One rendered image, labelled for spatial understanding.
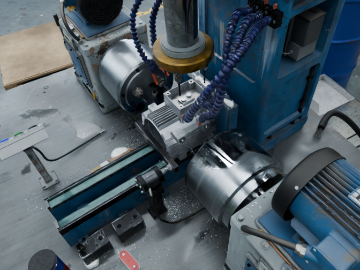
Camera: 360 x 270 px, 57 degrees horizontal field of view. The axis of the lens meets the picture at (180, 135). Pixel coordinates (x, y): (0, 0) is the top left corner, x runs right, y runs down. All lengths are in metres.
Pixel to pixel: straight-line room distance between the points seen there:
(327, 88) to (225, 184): 1.59
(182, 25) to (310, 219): 0.56
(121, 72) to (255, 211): 0.70
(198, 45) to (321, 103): 1.43
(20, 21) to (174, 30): 3.46
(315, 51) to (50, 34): 2.80
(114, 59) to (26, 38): 2.39
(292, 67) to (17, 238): 1.12
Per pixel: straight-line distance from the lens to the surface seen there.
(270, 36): 0.98
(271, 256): 0.81
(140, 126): 1.19
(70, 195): 1.23
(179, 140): 1.09
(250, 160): 0.92
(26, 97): 1.85
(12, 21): 4.34
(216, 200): 0.93
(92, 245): 1.19
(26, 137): 1.24
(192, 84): 1.17
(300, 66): 1.17
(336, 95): 2.36
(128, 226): 1.18
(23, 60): 3.35
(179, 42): 0.94
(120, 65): 1.28
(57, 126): 1.63
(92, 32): 1.44
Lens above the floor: 1.91
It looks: 50 degrees down
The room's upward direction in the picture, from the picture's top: 6 degrees counter-clockwise
